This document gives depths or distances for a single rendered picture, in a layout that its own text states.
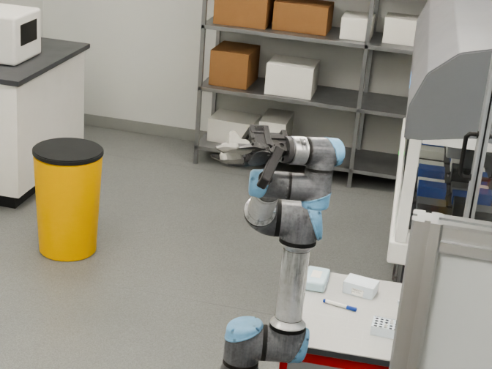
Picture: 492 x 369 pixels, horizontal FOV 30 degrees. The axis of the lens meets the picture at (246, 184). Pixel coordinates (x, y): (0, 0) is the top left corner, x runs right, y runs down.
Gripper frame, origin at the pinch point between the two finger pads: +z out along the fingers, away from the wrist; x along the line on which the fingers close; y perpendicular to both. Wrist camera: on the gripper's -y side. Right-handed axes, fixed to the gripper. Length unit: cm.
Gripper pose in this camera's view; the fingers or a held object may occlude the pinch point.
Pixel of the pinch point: (218, 154)
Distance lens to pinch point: 231.5
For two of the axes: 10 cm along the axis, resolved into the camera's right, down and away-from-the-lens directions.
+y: -1.8, -8.7, 4.5
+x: 3.6, -4.9, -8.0
